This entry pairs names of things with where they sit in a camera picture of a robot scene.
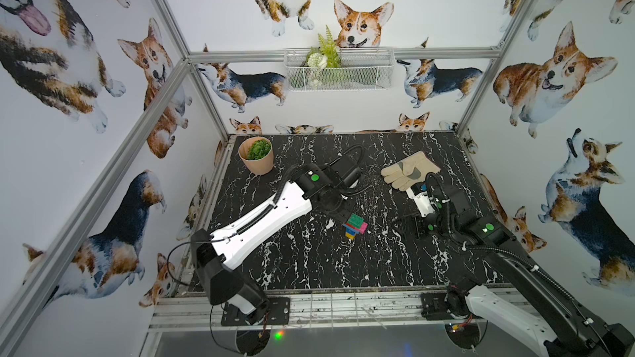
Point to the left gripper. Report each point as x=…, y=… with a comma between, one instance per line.
x=338, y=207

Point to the green lego brick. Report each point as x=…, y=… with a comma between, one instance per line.
x=355, y=221

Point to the light blue lego brick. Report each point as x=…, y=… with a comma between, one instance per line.
x=351, y=231

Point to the pink small lego brick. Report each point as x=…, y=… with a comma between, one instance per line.
x=363, y=227

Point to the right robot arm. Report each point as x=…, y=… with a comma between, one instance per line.
x=559, y=324

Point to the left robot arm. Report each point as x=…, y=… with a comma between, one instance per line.
x=216, y=255

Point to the cream canvas work glove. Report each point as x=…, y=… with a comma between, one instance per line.
x=405, y=173

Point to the terracotta pot with green plant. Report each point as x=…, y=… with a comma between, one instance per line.
x=257, y=154

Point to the green fern with white flower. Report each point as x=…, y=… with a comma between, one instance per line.
x=325, y=56

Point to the white wire wall basket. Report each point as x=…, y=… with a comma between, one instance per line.
x=362, y=69

